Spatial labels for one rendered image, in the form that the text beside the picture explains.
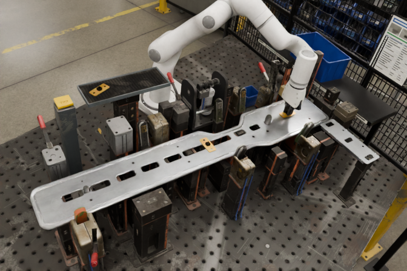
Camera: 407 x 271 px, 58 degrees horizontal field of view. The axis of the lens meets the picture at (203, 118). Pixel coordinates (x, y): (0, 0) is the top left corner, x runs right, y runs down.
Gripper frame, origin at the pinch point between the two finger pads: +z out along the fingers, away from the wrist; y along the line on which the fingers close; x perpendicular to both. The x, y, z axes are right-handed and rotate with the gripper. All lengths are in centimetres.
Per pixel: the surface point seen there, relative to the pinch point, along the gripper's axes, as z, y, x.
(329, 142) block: 5.5, 22.3, 7.9
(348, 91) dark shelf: 0.4, 1.5, 42.8
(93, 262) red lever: -4, 31, -108
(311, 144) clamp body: -0.6, 23.0, -8.0
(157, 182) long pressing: 4, 8, -75
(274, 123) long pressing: 3.5, 2.0, -10.1
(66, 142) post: 7, -30, -98
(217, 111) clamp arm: -1.4, -12.6, -33.6
